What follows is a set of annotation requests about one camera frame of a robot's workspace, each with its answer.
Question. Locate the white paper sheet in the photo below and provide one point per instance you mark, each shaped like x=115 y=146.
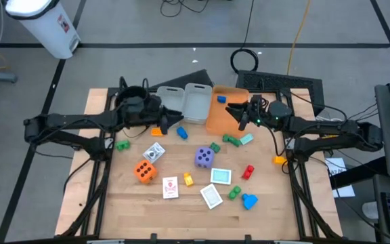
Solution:
x=337 y=166

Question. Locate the orange plastic bin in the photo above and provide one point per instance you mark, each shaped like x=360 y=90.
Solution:
x=222 y=122

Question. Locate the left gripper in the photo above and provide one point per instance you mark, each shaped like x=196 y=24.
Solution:
x=152 y=110

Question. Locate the grey plastic bin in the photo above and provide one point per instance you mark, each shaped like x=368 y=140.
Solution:
x=171 y=96
x=198 y=101

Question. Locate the red two-stud brick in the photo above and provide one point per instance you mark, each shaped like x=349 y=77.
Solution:
x=248 y=172

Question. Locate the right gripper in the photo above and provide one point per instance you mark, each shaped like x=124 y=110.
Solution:
x=257 y=112

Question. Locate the yellow-orange small brick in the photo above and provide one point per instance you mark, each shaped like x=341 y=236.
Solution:
x=279 y=160

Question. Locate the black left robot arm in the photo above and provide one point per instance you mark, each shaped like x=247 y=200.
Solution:
x=80 y=119

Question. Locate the orange foam die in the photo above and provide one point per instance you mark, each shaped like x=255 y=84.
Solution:
x=145 y=171

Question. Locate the white trash can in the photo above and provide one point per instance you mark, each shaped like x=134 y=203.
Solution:
x=46 y=27

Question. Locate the mint brick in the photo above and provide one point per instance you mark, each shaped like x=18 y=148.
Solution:
x=246 y=139

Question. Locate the grey white card deck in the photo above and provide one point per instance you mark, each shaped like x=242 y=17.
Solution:
x=211 y=196

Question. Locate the yellow-orange flat brick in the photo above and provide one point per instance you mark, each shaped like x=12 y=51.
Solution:
x=156 y=131

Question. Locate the big blue brick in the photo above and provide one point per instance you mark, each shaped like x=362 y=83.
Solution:
x=249 y=201

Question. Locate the small yellow brick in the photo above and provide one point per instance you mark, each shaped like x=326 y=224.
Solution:
x=188 y=179

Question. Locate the small blue brick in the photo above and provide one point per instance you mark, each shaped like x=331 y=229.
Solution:
x=221 y=99
x=181 y=133

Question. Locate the black and white card deck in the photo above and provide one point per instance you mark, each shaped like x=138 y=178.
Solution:
x=153 y=152

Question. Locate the white computer mouse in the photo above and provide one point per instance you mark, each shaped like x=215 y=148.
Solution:
x=371 y=210

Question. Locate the black perforated panel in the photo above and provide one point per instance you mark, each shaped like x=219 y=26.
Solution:
x=279 y=81

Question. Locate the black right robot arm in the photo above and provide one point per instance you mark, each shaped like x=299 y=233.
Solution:
x=323 y=127

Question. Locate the purple foam die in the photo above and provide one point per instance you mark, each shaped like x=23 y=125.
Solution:
x=204 y=157

